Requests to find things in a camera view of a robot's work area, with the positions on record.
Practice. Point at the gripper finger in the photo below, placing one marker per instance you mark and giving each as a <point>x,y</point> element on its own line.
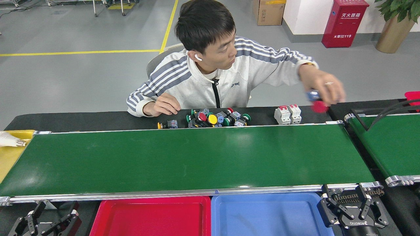
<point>23,226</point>
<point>70,223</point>

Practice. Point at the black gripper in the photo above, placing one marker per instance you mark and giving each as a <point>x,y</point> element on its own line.
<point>359,226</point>

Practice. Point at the yellow plastic tray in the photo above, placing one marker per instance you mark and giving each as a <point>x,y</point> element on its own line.
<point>10,160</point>

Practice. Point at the green feeder conveyor belt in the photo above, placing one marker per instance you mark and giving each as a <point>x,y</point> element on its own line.
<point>393,144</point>

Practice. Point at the red plastic tray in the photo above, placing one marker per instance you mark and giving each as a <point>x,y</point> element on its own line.
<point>151,219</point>

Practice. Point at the blue plastic tray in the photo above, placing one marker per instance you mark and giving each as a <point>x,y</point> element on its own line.
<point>269,216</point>

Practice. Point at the green main conveyor belt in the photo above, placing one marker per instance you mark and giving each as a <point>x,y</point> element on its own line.
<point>183,157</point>

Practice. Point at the person's left hand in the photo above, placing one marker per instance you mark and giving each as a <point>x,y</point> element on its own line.
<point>320,82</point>

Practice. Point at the person's right hand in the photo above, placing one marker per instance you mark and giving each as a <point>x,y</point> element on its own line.
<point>162,105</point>

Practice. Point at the white light bulb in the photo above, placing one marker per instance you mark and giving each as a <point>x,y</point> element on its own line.
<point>8,139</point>

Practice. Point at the red plastic object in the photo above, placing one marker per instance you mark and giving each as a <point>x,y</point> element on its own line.
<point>413,95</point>

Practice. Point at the brown plant pot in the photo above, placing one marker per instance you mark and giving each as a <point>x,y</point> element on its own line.
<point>392,36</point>

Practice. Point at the red fire extinguisher cabinet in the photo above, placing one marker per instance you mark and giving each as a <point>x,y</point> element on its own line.
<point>344,29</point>

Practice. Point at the grey office chair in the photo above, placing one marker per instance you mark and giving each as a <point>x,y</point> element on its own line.
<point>157,59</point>

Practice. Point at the person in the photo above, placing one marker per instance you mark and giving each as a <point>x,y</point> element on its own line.
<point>210,88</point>

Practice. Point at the white earbud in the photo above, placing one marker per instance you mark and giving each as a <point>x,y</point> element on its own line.
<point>198,58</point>

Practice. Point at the green leafy plant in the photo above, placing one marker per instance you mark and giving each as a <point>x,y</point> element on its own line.
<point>403,8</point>

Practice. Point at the white wheeled stand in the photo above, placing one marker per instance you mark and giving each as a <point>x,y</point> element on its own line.
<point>95,9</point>

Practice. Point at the brown cardboard box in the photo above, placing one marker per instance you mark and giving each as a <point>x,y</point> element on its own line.
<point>269,13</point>

